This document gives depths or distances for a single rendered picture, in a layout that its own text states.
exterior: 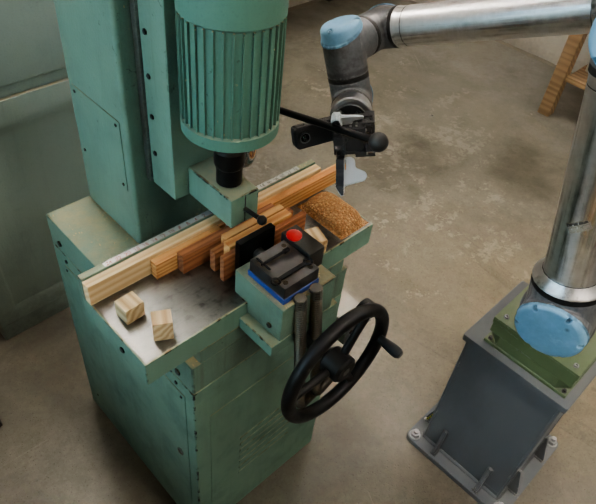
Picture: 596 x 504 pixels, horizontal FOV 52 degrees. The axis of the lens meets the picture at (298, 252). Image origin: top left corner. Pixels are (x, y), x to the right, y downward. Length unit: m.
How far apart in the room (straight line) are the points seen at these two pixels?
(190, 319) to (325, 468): 0.99
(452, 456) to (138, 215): 1.26
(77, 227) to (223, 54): 0.69
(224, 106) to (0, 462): 1.43
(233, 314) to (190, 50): 0.48
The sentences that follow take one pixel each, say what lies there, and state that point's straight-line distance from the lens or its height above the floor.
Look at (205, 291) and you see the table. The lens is 1.21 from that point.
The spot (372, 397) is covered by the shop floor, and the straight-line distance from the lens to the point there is 2.18.
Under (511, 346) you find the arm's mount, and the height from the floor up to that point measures 0.59.
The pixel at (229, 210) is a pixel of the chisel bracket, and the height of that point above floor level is 1.02.
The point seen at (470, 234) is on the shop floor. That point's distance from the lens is 2.88.
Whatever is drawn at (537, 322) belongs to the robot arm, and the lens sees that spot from 1.39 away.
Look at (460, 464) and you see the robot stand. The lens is 2.10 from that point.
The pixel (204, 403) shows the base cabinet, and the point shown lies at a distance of 1.35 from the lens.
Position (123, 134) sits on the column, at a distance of 1.27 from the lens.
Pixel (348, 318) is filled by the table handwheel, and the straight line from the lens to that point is 1.12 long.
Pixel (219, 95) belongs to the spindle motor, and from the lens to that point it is 1.02.
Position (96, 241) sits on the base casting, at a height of 0.80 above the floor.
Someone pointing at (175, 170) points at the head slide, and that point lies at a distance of 1.24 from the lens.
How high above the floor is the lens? 1.80
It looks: 44 degrees down
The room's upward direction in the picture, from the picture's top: 7 degrees clockwise
